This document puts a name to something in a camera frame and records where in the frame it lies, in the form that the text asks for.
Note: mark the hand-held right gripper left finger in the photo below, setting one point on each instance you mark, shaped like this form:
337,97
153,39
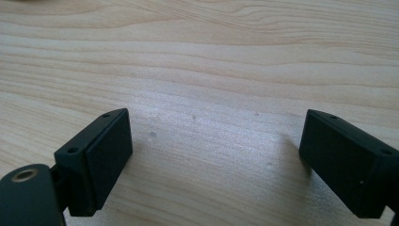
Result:
97,163

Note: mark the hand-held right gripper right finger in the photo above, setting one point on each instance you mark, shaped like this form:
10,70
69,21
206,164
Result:
348,163

